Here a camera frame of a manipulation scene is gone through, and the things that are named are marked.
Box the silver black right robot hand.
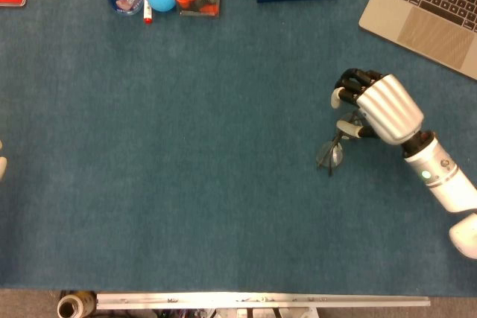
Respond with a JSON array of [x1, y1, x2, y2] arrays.
[[329, 68, 425, 146]]

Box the thin-framed eyeglasses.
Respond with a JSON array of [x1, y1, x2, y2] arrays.
[[315, 111, 368, 177]]

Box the grey open laptop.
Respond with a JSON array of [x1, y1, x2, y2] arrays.
[[358, 0, 477, 81]]

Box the blue carpet table cloth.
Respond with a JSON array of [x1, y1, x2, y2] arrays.
[[0, 0, 477, 296]]

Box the brown tape roll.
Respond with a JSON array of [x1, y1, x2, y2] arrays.
[[56, 291, 97, 318]]

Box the aluminium rail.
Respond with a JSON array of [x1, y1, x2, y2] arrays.
[[95, 293, 432, 311]]

